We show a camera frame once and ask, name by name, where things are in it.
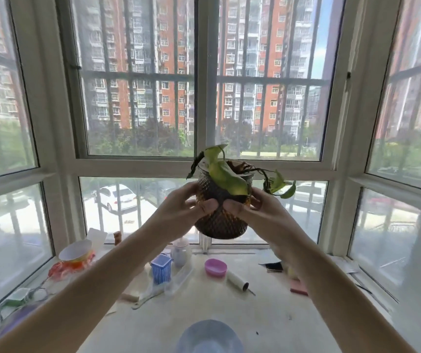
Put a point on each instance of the person's left hand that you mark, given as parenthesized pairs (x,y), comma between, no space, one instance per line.
(175,216)

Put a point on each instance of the person's right hand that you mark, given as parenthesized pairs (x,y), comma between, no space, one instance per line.
(269,224)

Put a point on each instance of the person's right thumb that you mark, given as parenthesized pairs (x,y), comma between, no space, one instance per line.
(237,207)

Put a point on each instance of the person's left thumb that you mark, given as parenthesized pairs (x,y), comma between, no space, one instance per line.
(207,206)

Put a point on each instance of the textured amber glass vase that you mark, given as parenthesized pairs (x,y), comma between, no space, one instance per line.
(219,224)

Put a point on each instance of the person's right forearm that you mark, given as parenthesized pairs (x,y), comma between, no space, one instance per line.
(335,297)

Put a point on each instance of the person's left forearm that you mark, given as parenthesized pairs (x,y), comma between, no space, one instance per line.
(74,294)

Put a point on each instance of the green pothos plant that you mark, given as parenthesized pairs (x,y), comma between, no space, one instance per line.
(225,174)

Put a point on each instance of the white plastic bottle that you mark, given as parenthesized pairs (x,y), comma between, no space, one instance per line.
(181,253)

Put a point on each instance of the pink plastic bowl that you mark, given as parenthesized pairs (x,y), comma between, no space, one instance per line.
(216,268)

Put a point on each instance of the dark card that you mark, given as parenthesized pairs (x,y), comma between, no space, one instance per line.
(273,267)

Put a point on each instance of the white paper roll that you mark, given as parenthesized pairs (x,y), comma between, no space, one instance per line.
(237,281)

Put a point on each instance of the clear plastic case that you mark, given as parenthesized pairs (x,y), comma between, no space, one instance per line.
(181,279)

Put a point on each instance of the blue toothpick box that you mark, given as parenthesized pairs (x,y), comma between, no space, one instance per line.
(161,270)

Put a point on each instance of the white car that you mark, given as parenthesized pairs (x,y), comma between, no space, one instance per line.
(116,197)

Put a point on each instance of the small brown bottle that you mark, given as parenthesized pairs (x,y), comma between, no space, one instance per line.
(117,238)

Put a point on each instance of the pink sponge block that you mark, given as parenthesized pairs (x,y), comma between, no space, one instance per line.
(298,287)

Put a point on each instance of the white toothbrush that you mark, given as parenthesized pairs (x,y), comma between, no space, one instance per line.
(148,297)

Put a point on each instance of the white paper sheet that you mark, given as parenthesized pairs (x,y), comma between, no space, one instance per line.
(96,238)

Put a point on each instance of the metal window bars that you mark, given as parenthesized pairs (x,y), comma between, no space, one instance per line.
(210,79)

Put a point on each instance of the pale blue bowl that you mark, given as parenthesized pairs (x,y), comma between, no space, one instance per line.
(210,338)

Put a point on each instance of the white paper bowl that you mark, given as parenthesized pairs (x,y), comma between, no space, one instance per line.
(76,250)

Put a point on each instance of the orange plastic bag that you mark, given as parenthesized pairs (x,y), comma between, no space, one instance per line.
(65,269)

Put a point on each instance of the red brick apartment building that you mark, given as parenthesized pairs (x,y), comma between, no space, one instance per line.
(140,58)

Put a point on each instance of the green and white box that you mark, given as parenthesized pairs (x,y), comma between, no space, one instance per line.
(17,297)

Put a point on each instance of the white window frame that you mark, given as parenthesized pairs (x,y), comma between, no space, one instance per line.
(205,88)

